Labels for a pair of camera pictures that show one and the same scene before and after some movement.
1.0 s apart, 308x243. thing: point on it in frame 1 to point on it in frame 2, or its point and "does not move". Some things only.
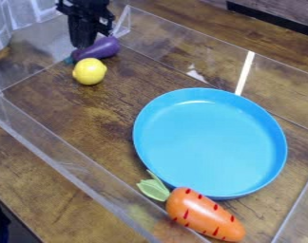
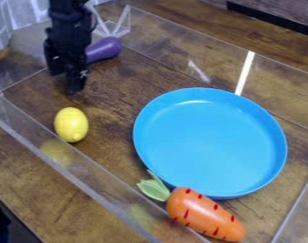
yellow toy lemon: x=90 y=71 to x=70 y=124
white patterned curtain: x=12 y=14 does not move
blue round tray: x=210 y=140 does not move
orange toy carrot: x=194 y=210 does not move
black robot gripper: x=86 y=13 to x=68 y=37
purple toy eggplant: x=102 y=48 does not move
